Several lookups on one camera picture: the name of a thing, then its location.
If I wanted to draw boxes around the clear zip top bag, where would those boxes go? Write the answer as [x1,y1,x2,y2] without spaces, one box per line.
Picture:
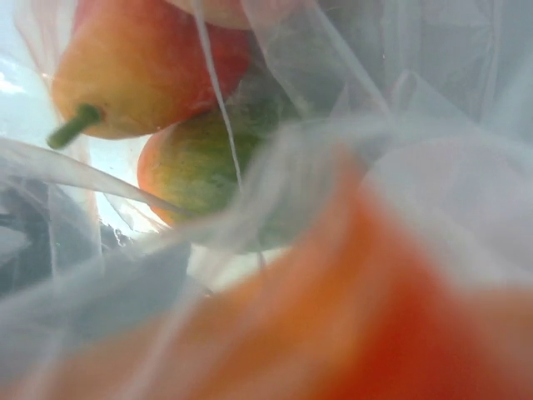
[1,1,532,399]

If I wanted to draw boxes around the orange red fake mango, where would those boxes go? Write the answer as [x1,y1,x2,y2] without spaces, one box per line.
[48,183,532,399]

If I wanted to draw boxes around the green orange fake fruit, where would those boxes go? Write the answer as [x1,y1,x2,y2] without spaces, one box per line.
[137,101,298,227]

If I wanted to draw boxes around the orange fake pear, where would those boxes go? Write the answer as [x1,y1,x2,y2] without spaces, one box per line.
[47,1,251,149]

